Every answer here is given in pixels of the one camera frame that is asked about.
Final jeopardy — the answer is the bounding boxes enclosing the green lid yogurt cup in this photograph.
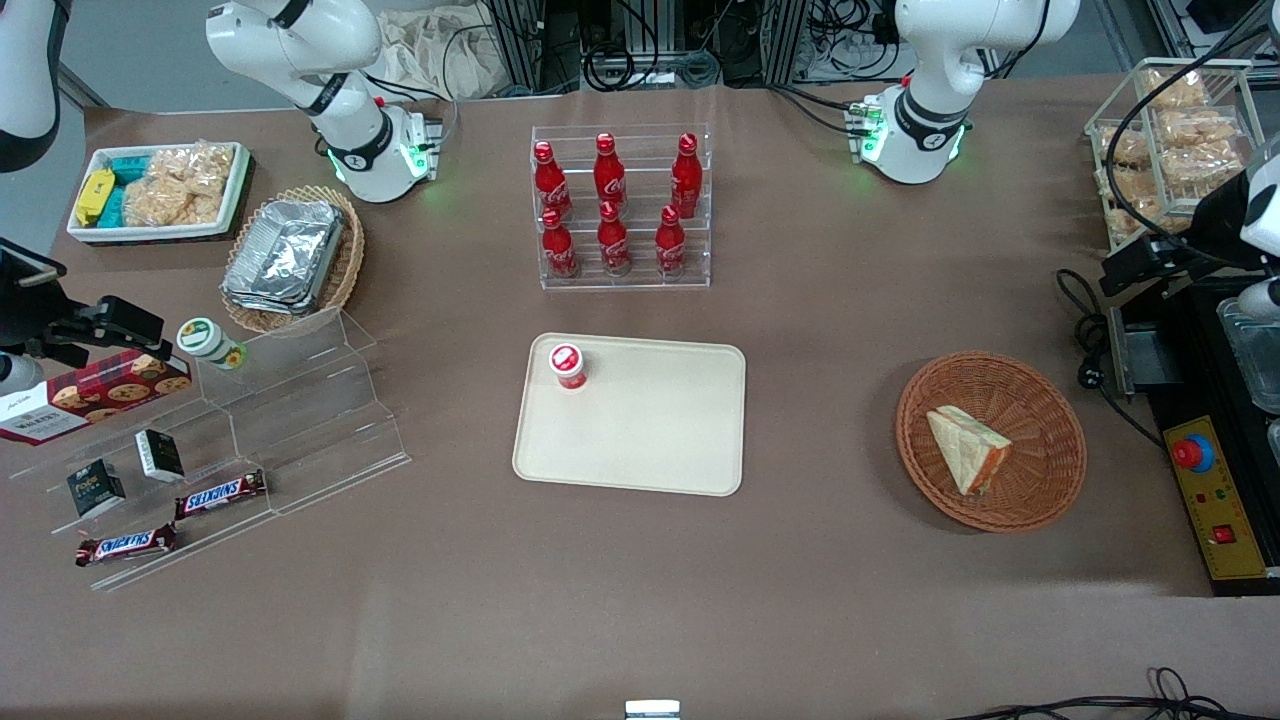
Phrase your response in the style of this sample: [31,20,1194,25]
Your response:
[177,317,247,372]

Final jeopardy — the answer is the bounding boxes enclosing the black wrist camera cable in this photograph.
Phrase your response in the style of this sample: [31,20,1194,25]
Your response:
[1104,0,1280,243]

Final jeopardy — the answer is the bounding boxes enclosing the white rectangular snack bin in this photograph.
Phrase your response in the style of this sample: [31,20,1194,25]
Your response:
[67,142,251,244]

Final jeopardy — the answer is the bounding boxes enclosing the small black carton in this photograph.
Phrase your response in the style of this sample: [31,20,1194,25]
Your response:
[67,459,127,519]
[135,429,186,484]

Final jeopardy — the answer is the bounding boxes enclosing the triangular sandwich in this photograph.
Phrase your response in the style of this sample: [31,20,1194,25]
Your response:
[926,405,1013,497]

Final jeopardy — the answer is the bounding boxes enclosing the stacked foil containers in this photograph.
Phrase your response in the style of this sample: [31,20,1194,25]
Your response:
[222,199,346,316]

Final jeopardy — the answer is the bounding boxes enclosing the black arm base cable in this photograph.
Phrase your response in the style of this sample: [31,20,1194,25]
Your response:
[765,82,866,136]
[362,72,461,151]

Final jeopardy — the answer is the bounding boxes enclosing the beige crumpled cloth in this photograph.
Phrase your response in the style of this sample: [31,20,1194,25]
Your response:
[375,10,511,101]

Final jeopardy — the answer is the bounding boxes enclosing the yellow control panel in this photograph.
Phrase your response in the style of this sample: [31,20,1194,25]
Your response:
[1163,415,1271,583]

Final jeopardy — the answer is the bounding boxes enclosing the aluminium equipment rack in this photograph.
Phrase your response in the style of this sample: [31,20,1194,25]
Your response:
[485,0,901,96]

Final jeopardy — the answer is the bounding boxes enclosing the black power cable with plug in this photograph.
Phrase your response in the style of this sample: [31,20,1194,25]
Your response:
[1056,268,1166,448]

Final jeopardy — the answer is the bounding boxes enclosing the beige plastic tray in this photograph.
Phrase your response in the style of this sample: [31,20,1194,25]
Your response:
[512,333,747,498]

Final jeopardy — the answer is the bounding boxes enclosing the clear bag of crackers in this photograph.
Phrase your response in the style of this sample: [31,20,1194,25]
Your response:
[122,145,236,227]

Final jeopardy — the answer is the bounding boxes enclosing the steel food pan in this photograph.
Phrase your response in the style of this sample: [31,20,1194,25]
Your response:
[1215,297,1280,416]

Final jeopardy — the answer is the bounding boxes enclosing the yellow snack pack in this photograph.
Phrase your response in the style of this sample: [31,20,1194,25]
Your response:
[75,168,116,228]

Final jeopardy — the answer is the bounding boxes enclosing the black floor cables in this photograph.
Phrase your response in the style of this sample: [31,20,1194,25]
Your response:
[945,667,1280,720]

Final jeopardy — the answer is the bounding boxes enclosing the black left arm base cable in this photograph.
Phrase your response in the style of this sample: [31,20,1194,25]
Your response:
[765,82,866,136]

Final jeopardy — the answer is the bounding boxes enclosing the red tartan cookie box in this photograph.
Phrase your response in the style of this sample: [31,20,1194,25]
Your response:
[0,349,193,447]

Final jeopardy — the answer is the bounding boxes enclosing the round brown wicker basket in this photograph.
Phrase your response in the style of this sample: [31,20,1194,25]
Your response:
[895,350,1088,534]

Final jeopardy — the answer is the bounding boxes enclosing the red lid yogurt cup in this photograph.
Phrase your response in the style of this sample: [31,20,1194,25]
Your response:
[548,343,589,392]

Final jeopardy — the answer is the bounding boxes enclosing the bagged fried bread snack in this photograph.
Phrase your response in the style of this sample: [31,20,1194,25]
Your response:
[1156,107,1241,149]
[1160,143,1247,193]
[1096,165,1161,203]
[1141,68,1209,111]
[1096,127,1151,167]
[1106,198,1193,247]

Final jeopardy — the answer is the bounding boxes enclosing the clear acrylic step shelf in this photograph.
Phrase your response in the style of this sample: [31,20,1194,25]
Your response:
[10,308,411,593]

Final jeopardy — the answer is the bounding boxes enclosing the oval tan wicker basket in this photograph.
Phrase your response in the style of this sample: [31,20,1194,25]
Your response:
[221,185,365,336]

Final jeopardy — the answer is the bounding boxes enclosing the black heating machine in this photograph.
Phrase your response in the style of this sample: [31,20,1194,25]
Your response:
[1105,270,1280,598]

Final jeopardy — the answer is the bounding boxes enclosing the black right arm base cable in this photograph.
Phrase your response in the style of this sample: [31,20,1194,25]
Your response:
[362,72,461,151]

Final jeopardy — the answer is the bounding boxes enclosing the white wire rack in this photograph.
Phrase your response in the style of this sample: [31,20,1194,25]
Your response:
[1085,58,1263,251]

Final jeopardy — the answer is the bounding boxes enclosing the clear acrylic bottle rack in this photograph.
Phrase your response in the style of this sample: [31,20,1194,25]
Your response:
[531,124,712,291]

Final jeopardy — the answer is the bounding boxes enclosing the Snickers chocolate bar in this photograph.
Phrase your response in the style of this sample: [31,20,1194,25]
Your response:
[175,470,268,521]
[75,524,178,568]

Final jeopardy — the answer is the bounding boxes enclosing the red cola bottle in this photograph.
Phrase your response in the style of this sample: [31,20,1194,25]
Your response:
[533,141,573,221]
[541,207,580,279]
[594,133,627,211]
[671,133,703,219]
[597,201,632,277]
[655,205,688,278]

